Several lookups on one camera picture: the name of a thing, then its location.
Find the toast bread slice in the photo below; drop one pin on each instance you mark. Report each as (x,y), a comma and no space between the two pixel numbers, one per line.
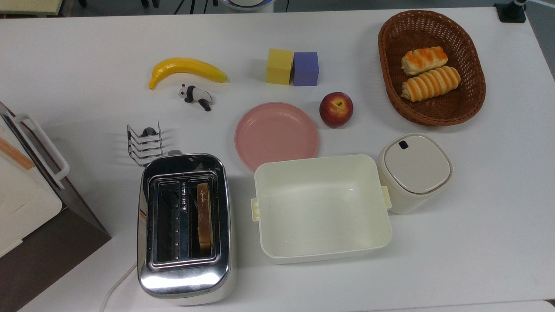
(204,216)

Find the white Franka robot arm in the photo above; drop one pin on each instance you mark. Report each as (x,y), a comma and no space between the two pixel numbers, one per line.
(246,4)

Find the pink plate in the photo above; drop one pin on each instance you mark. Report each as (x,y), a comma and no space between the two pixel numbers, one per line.
(275,135)

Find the striped bread roll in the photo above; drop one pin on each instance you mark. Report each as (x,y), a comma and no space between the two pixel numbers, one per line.
(431,83)

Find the glazed bread roll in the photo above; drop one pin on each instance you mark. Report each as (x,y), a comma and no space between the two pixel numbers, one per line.
(422,60)

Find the cream plastic container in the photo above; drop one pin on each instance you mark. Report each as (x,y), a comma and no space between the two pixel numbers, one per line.
(321,208)

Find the red apple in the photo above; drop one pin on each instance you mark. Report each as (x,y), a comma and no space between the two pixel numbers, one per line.
(336,110)

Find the yellow foam cube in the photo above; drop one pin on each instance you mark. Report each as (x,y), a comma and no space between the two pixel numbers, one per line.
(279,67)

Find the purple foam cube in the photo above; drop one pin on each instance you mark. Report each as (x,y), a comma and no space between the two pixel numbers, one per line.
(306,69)

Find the panda figurine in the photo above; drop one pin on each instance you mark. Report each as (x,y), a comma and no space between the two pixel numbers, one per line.
(197,94)

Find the yellow banana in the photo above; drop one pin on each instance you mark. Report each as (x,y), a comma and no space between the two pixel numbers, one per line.
(186,66)

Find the metal toast rack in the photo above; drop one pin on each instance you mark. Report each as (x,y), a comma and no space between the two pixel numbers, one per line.
(147,161)

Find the small cream lidded bin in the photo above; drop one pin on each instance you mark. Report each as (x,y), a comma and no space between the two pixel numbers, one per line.
(414,164)

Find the chrome and cream toaster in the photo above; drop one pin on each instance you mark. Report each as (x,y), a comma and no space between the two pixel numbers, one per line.
(182,281)

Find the brown wicker basket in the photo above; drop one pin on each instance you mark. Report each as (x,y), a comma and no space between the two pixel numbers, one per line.
(433,113)

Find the black tripod legs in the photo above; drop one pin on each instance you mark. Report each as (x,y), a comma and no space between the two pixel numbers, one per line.
(180,6)

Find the brown cabinet with cream top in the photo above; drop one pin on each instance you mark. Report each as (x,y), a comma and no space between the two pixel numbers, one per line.
(52,251)

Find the black clamp mount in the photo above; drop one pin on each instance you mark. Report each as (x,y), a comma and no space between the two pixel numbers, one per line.
(511,12)

